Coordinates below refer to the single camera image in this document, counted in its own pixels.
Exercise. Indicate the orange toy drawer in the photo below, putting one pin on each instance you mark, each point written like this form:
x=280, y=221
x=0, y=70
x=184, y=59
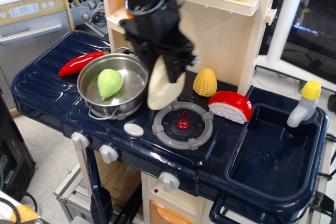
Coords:
x=160, y=214

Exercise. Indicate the cream toy detergent bottle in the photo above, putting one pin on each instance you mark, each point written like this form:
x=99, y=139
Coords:
x=161, y=92

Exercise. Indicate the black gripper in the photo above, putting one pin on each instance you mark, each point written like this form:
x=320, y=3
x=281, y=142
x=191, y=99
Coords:
x=154, y=23

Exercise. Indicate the white pipe stand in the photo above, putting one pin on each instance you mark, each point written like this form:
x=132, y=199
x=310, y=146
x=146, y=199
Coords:
x=272, y=60

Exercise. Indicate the black computer case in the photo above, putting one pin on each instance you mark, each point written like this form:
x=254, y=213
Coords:
x=17, y=165

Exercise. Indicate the red toy chili pepper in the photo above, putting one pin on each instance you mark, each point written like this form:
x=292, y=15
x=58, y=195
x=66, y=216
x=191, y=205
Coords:
x=77, y=64

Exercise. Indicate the grey stove knob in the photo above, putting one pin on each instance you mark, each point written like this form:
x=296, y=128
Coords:
x=108, y=153
x=169, y=181
x=79, y=140

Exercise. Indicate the grey right stove knob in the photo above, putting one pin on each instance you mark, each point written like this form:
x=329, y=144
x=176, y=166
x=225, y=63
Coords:
x=169, y=181

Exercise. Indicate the grey oval button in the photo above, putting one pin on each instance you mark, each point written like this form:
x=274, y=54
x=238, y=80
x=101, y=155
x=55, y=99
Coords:
x=133, y=130

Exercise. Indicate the aluminium frame cart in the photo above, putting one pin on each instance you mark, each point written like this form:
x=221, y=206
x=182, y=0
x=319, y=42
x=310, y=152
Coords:
x=72, y=195

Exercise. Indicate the cream toy kitchen shelf unit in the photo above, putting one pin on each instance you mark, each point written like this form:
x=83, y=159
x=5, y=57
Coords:
x=226, y=35

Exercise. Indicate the navy toy sink basin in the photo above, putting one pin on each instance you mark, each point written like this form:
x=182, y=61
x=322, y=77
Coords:
x=274, y=159

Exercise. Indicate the grey faucet with yellow cap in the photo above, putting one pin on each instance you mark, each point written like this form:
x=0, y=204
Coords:
x=306, y=107

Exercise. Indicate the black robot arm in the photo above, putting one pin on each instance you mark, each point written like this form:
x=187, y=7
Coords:
x=154, y=31

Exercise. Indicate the grey toy stove burner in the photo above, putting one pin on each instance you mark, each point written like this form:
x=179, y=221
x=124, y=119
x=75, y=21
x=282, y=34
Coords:
x=183, y=125

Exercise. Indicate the yellow toy corn cob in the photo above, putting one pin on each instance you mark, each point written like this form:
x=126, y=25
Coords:
x=205, y=83

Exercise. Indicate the orange toy carrot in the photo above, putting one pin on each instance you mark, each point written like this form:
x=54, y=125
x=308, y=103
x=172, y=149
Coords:
x=129, y=15

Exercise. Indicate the grey left stove knob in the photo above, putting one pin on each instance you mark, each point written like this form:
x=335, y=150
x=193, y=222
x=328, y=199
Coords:
x=79, y=140

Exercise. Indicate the light green toy pear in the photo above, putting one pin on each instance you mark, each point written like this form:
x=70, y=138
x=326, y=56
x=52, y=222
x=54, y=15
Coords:
x=110, y=82

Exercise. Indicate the navy toy kitchen counter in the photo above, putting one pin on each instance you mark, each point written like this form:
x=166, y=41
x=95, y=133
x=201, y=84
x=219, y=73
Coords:
x=40, y=94

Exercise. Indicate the steel pot with handles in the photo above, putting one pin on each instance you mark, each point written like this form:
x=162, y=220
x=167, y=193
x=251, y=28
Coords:
x=128, y=99

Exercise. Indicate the grey middle stove knob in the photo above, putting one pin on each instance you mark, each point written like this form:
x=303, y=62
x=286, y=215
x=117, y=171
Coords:
x=108, y=153

